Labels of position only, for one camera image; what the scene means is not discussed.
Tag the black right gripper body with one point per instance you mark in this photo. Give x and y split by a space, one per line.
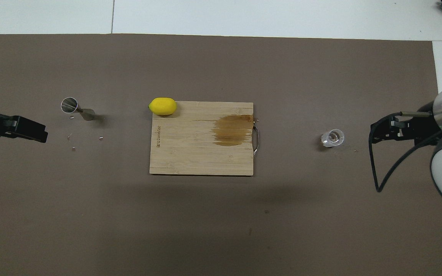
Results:
416 126

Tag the steel double jigger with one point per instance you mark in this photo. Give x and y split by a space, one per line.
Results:
86 114

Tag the small clear glass cup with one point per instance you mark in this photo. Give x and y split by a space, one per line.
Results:
333 138

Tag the yellow lemon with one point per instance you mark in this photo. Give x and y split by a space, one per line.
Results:
162 106

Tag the brown table mat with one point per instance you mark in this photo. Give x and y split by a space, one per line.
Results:
205 230

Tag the bamboo cutting board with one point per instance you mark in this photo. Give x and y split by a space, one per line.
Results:
190 145

